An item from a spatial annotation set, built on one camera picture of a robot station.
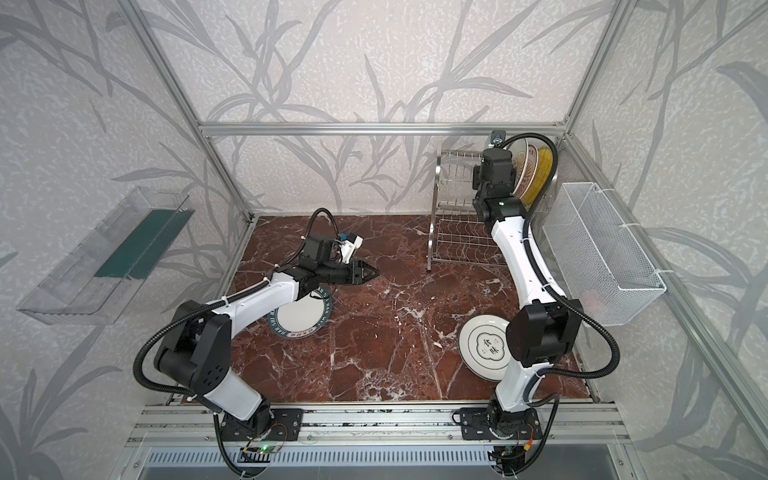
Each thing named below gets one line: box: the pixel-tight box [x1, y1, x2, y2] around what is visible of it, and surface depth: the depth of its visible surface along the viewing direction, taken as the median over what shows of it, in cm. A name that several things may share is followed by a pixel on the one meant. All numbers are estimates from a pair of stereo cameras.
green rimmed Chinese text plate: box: [267, 287, 333, 339], surface depth 91 cm
